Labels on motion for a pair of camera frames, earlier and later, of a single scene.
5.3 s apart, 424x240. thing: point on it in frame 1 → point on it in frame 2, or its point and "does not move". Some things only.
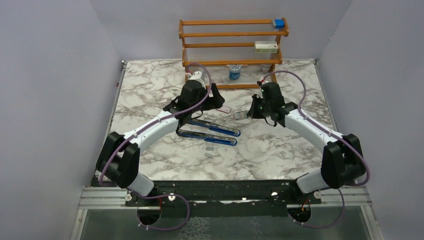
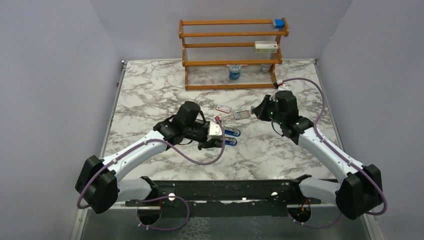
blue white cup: [234, 72] does not move
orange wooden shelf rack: [237, 53] does not move
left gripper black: [215, 101] → [211, 143]
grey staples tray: [240, 115] does not move
